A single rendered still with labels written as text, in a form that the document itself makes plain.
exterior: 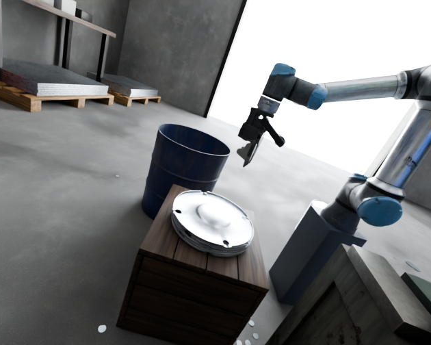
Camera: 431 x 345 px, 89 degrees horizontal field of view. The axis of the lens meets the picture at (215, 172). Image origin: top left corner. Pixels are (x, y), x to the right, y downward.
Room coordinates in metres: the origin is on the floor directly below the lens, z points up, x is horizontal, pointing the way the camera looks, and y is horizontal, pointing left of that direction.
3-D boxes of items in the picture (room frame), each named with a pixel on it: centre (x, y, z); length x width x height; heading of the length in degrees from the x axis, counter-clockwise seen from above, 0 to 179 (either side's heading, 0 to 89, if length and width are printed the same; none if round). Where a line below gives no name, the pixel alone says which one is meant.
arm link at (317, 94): (0.82, -0.19, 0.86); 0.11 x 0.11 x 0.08; 84
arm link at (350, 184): (0.89, -0.57, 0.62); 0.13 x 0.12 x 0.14; 174
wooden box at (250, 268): (0.66, -0.06, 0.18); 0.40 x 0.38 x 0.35; 6
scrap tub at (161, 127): (1.18, 0.17, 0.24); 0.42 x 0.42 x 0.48
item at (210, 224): (0.65, -0.05, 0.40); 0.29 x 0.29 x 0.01
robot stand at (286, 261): (0.89, -0.57, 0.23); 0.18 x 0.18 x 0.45; 12
